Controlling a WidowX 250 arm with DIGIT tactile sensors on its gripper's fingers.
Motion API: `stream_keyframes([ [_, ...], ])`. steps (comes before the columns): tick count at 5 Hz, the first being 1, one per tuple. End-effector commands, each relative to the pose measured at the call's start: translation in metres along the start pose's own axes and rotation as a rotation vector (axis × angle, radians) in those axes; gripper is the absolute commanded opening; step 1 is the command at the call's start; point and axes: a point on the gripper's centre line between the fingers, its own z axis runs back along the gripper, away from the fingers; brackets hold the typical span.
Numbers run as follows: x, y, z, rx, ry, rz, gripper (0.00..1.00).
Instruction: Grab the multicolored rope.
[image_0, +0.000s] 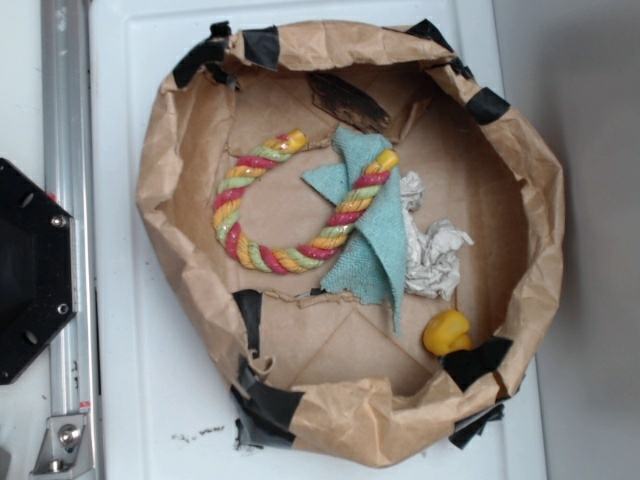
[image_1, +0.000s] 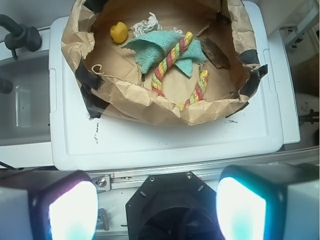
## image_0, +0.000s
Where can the metal corner bracket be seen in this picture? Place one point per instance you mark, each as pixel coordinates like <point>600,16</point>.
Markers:
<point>66,449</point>

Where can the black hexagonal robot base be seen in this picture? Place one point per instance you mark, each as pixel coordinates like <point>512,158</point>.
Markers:
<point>37,292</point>

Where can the aluminium extrusion rail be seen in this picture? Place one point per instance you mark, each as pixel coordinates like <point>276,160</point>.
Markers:
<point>74,352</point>

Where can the crumpled white paper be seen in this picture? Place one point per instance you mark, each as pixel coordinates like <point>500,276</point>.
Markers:
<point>432,265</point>

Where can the teal woven cloth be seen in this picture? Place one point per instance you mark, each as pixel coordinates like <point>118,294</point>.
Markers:
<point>373,262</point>

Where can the dark wood piece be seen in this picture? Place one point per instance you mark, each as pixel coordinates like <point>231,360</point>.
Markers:
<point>348,103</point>

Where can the brown paper bag bin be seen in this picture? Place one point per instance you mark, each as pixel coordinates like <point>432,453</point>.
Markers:
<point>244,241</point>

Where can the yellow rubber duck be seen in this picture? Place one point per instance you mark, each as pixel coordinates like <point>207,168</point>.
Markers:
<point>447,332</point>

